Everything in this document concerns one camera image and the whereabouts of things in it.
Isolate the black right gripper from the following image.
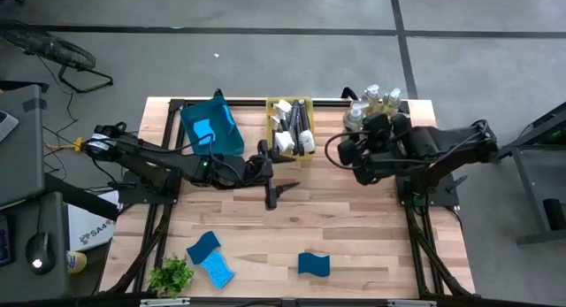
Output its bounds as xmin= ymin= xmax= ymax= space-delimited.
xmin=338 ymin=113 xmax=399 ymax=187

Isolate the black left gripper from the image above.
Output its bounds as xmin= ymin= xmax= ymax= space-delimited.
xmin=245 ymin=139 xmax=302 ymax=211

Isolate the black handle round bristle brush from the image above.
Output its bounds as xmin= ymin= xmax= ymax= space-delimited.
xmin=273 ymin=101 xmax=302 ymax=153
xmin=298 ymin=98 xmax=317 ymax=156

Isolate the black handle white head brush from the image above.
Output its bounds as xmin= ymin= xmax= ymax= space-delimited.
xmin=272 ymin=98 xmax=294 ymax=135
xmin=269 ymin=115 xmax=284 ymax=142
xmin=289 ymin=106 xmax=306 ymax=157

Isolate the blue plastic bin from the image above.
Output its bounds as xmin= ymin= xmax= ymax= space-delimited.
xmin=180 ymin=96 xmax=246 ymax=157

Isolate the blue two-tone sponge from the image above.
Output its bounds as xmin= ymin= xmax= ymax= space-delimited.
xmin=193 ymin=118 xmax=217 ymax=144
xmin=222 ymin=104 xmax=236 ymax=135
xmin=198 ymin=249 xmax=236 ymax=290
xmin=186 ymin=230 xmax=222 ymax=266
xmin=297 ymin=251 xmax=332 ymax=279

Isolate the yellow plastic bin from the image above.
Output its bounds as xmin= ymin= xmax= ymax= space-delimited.
xmin=264 ymin=96 xmax=316 ymax=163

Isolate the small green potted plant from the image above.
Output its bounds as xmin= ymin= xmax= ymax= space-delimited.
xmin=148 ymin=253 xmax=195 ymax=299

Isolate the grey side table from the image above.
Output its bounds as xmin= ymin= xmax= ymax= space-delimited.
xmin=489 ymin=101 xmax=566 ymax=247

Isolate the white cardboard box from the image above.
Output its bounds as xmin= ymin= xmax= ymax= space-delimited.
xmin=66 ymin=189 xmax=121 ymax=253

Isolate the yellow round container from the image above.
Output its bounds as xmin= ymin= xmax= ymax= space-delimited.
xmin=65 ymin=249 xmax=88 ymax=275

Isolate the black computer mouse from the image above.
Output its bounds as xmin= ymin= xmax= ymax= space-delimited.
xmin=25 ymin=231 xmax=57 ymax=276

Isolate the grey desk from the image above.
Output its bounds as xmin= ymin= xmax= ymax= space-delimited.
xmin=0 ymin=83 xmax=72 ymax=299

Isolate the black floor fan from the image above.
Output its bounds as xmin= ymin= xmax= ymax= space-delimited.
xmin=0 ymin=19 xmax=115 ymax=95

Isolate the grey flat device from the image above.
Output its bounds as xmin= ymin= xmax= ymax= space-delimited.
xmin=0 ymin=110 xmax=19 ymax=143

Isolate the silver bracket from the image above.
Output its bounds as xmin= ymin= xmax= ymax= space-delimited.
xmin=140 ymin=297 xmax=191 ymax=307
xmin=387 ymin=299 xmax=437 ymax=307

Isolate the yellow cable plug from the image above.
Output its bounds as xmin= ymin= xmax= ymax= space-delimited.
xmin=45 ymin=137 xmax=85 ymax=152

